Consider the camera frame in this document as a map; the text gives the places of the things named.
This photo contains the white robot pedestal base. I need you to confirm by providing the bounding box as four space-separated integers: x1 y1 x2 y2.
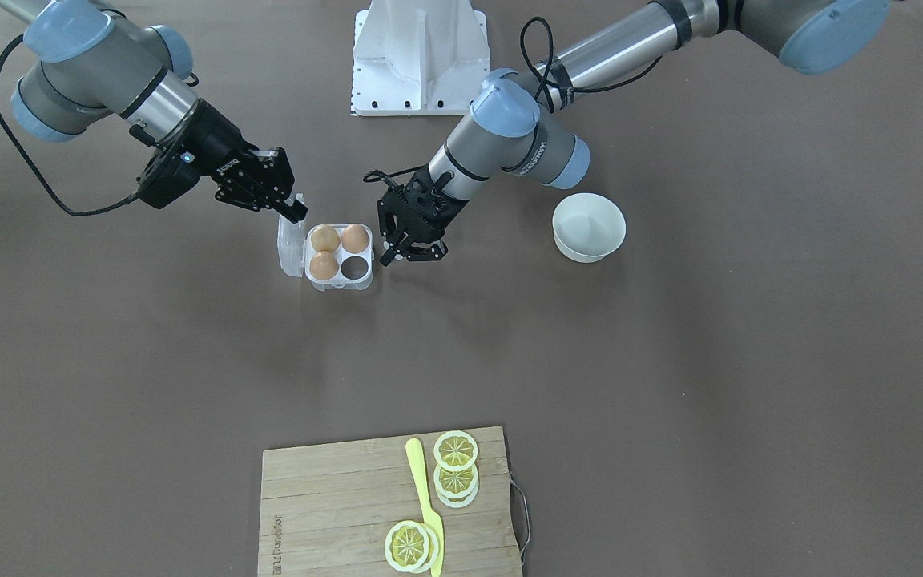
351 1 490 117

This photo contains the lemon slice stack lower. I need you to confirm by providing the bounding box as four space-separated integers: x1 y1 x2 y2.
433 464 479 509

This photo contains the clear plastic egg box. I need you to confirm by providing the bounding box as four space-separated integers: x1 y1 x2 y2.
277 216 374 291

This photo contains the brown egg carried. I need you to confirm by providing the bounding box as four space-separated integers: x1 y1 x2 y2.
308 252 340 281

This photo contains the lemon slice by logo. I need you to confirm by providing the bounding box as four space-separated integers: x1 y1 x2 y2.
384 521 441 574

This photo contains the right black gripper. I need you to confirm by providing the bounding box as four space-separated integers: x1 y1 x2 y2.
183 101 308 224

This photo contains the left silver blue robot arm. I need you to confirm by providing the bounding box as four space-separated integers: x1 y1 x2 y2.
364 1 889 266

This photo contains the wooden cutting board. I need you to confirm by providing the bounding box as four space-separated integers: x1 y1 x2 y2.
256 425 523 576

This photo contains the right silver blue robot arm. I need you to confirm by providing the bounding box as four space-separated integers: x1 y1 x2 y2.
0 1 307 223

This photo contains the white round bowl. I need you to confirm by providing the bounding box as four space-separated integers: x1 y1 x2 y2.
550 192 627 264

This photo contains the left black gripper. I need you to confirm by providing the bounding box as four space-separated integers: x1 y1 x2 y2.
377 165 466 267

